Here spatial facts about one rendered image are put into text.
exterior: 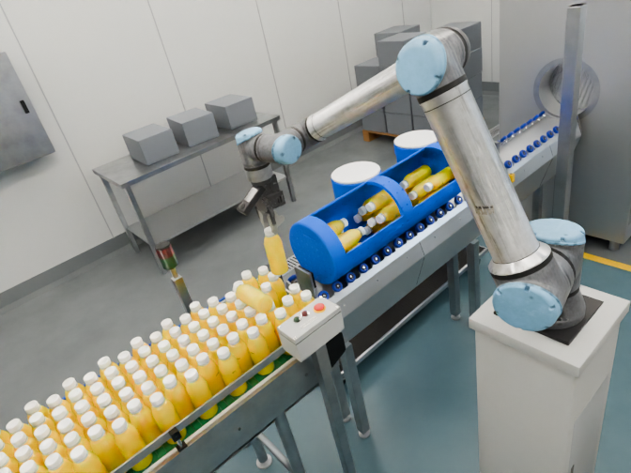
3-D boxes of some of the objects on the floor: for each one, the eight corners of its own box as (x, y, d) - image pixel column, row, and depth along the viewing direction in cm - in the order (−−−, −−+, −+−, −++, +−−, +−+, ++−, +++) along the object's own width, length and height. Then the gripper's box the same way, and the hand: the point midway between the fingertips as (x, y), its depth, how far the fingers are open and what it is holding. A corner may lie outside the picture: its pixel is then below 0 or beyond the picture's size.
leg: (353, 418, 250) (332, 329, 218) (345, 424, 247) (323, 337, 216) (346, 411, 254) (324, 325, 222) (337, 419, 251) (315, 331, 220)
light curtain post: (561, 303, 291) (587, 3, 205) (556, 309, 288) (580, 6, 203) (550, 299, 295) (573, 4, 210) (546, 305, 292) (566, 7, 207)
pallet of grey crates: (484, 129, 554) (483, 20, 494) (443, 155, 514) (436, 39, 454) (404, 119, 639) (394, 25, 579) (363, 141, 599) (348, 42, 539)
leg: (482, 326, 288) (480, 239, 256) (476, 331, 285) (474, 244, 253) (473, 322, 292) (470, 236, 260) (468, 327, 289) (465, 241, 258)
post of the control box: (363, 501, 211) (322, 338, 161) (358, 509, 209) (314, 344, 159) (358, 495, 214) (315, 332, 164) (351, 502, 212) (306, 339, 162)
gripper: (282, 175, 159) (296, 229, 169) (263, 169, 167) (277, 221, 178) (261, 186, 154) (276, 240, 165) (242, 178, 163) (258, 231, 173)
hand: (269, 230), depth 169 cm, fingers closed on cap, 4 cm apart
